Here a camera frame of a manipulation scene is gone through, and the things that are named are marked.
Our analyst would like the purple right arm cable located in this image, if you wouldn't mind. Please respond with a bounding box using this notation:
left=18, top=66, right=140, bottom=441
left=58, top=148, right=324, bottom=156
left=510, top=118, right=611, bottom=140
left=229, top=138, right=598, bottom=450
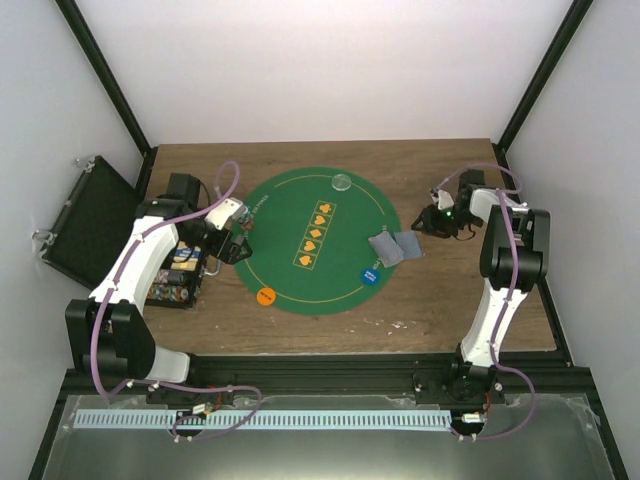
left=429, top=163, right=536, bottom=444

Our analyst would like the blue card deck box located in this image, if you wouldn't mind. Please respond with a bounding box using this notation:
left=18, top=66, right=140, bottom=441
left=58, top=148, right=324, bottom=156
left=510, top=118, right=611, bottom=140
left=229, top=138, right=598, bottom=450
left=170, top=241, right=201, bottom=272

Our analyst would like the light blue slotted rail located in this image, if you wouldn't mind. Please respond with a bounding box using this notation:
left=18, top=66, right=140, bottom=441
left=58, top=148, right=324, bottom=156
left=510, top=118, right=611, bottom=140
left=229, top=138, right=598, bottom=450
left=72, top=409, right=452, bottom=432

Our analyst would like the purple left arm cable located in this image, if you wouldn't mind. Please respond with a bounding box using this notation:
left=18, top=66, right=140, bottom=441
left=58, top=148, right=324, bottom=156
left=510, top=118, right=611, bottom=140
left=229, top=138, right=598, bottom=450
left=92, top=160, right=264, bottom=444

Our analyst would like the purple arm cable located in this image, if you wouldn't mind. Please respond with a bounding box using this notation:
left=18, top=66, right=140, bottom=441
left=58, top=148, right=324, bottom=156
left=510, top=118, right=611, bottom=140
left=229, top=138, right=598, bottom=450
left=92, top=160, right=264, bottom=444
left=429, top=163, right=536, bottom=444

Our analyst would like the round green poker mat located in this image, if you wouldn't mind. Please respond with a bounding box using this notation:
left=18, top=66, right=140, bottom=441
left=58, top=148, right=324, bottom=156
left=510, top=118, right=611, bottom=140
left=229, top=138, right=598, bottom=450
left=235, top=167, right=402, bottom=316

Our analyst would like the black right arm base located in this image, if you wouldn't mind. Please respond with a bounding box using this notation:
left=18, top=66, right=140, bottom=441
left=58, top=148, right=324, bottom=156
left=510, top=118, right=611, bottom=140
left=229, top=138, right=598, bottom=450
left=412, top=360, right=497, bottom=406

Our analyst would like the black poker set case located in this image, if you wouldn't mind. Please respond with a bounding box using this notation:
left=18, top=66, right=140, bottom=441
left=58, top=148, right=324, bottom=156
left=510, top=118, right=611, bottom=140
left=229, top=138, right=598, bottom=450
left=32, top=155, right=221, bottom=310

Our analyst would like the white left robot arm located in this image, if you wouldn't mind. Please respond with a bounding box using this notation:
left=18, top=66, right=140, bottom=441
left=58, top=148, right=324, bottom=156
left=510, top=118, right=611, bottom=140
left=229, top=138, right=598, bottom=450
left=65, top=188, right=252, bottom=404

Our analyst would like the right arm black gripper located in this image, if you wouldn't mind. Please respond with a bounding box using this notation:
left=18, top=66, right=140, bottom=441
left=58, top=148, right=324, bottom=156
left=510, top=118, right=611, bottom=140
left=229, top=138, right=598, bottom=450
left=418, top=205, right=481, bottom=240

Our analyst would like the blue small blind button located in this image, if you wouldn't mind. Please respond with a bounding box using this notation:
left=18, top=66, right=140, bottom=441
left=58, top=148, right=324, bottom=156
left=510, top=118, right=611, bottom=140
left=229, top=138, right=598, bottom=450
left=361, top=268, right=381, bottom=286

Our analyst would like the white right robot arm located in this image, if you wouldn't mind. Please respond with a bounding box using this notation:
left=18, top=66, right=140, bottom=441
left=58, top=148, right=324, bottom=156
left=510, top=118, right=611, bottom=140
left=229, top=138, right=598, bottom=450
left=411, top=166, right=551, bottom=403

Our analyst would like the grey split card pile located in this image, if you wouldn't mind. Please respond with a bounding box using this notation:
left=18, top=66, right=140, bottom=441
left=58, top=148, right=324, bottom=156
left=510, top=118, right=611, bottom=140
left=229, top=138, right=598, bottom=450
left=394, top=230, right=424, bottom=260

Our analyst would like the orange big blind button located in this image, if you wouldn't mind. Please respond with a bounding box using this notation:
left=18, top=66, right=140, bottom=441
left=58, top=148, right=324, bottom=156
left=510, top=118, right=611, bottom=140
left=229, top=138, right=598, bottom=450
left=256, top=287, right=277, bottom=306

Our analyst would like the clear acrylic dealer button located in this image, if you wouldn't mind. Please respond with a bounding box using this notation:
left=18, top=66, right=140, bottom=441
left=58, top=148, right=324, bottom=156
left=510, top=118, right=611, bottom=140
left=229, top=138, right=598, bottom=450
left=331, top=173, right=352, bottom=192

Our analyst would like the deck of grey cards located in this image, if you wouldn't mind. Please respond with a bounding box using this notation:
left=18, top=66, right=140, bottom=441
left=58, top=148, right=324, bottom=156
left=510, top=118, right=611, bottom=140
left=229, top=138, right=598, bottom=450
left=368, top=231, right=404, bottom=268

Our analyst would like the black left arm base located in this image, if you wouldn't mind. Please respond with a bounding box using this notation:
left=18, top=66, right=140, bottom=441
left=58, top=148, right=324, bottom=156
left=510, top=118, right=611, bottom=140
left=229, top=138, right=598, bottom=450
left=146, top=373, right=235, bottom=408

